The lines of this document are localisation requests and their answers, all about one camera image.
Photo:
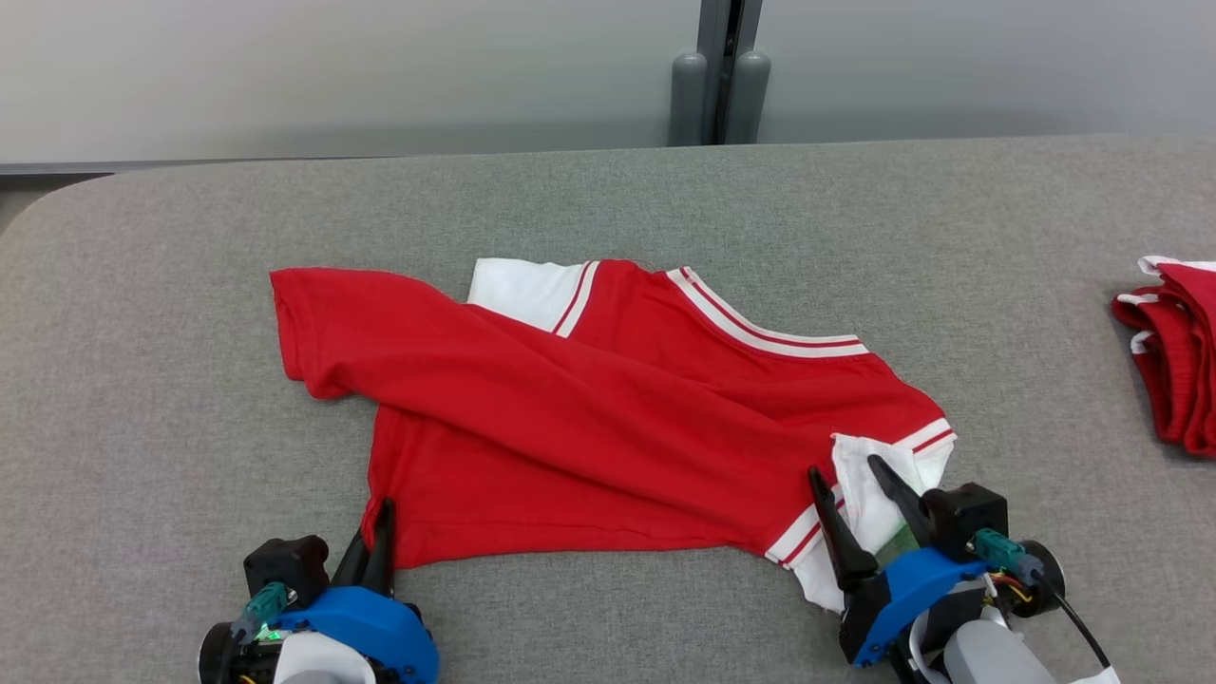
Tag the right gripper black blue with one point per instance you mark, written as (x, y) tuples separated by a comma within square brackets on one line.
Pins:
[(902, 589)]

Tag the red white basketball shorts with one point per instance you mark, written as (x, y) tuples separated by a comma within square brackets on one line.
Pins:
[(1178, 361)]

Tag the red white jersey shirt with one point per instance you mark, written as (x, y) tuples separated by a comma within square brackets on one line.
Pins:
[(570, 427)]

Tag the grey fabric padded bench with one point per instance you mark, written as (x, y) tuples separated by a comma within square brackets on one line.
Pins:
[(190, 427)]

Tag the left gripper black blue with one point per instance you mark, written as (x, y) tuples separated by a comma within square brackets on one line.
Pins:
[(370, 622)]

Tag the grey partition post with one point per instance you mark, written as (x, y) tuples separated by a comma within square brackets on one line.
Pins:
[(719, 66)]

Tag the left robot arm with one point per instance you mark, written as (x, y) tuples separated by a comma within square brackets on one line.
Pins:
[(323, 665)]

